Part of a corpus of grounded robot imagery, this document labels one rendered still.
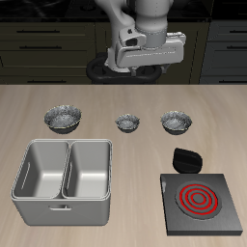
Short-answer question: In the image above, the dark grey kitchen cupboard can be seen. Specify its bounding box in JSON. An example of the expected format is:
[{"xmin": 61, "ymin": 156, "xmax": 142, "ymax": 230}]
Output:
[{"xmin": 199, "ymin": 17, "xmax": 247, "ymax": 86}]

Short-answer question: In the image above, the large grey fluted bowl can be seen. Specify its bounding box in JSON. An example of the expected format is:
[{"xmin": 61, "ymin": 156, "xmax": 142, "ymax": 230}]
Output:
[{"xmin": 43, "ymin": 104, "xmax": 83, "ymax": 135}]

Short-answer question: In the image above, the dark olive kitchen cupboard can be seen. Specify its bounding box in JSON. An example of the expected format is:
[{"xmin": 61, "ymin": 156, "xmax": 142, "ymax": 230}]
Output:
[{"xmin": 0, "ymin": 19, "xmax": 210, "ymax": 86}]

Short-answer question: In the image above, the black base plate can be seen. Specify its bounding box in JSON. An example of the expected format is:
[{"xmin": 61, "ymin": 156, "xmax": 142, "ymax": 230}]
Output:
[{"xmin": 85, "ymin": 52, "xmax": 162, "ymax": 82}]

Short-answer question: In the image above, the medium grey fluted bowl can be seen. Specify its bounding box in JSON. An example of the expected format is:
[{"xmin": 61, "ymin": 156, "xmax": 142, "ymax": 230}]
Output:
[{"xmin": 160, "ymin": 110, "xmax": 193, "ymax": 136}]

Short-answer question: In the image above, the black kitchen counter top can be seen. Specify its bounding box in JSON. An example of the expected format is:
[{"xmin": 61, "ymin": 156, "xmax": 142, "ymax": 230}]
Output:
[{"xmin": 0, "ymin": 0, "xmax": 247, "ymax": 23}]

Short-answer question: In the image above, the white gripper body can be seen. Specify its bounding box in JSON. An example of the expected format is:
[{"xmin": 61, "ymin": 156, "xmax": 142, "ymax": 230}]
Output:
[{"xmin": 116, "ymin": 32, "xmax": 187, "ymax": 69}]

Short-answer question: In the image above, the dark grey stove plate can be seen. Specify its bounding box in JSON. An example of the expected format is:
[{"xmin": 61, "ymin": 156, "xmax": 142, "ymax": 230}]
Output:
[{"xmin": 159, "ymin": 173, "xmax": 244, "ymax": 237}]

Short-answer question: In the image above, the round black stove knob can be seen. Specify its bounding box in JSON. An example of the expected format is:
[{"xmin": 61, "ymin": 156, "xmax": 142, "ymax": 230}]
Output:
[{"xmin": 172, "ymin": 147, "xmax": 205, "ymax": 175}]

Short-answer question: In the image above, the small grey fluted bowl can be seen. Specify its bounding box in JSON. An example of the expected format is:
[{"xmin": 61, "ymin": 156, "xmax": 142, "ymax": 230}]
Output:
[{"xmin": 115, "ymin": 113, "xmax": 141, "ymax": 134}]

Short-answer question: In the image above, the white two-bin basket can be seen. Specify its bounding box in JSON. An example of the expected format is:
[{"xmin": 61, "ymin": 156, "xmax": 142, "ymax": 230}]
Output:
[{"xmin": 10, "ymin": 138, "xmax": 114, "ymax": 227}]

